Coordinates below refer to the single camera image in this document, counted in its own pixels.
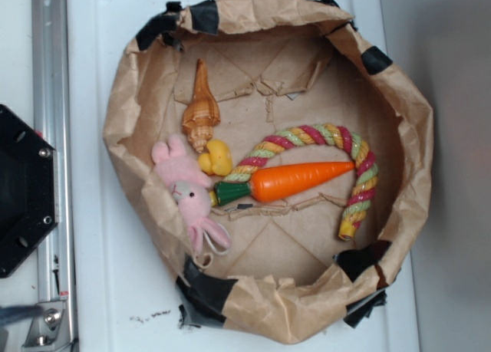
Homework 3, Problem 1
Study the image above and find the aluminium frame rail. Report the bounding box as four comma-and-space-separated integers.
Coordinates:
22, 0, 78, 351

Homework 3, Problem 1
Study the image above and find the pink plush bunny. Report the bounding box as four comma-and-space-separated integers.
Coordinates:
151, 134, 232, 255

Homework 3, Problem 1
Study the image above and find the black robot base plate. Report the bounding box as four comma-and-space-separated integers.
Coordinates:
1, 105, 58, 278

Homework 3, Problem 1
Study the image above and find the orange spiral seashell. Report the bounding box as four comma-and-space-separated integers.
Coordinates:
182, 59, 221, 153

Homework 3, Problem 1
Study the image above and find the yellow rubber duck toy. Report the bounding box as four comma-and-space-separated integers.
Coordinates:
198, 140, 233, 176

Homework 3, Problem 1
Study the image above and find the orange plastic toy carrot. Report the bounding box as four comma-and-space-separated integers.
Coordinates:
210, 162, 354, 206

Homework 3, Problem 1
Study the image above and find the brown paper bag bin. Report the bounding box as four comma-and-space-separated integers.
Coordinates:
103, 0, 433, 344

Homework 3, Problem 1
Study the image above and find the multicoloured twisted rope toy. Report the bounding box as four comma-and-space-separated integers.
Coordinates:
220, 123, 378, 241

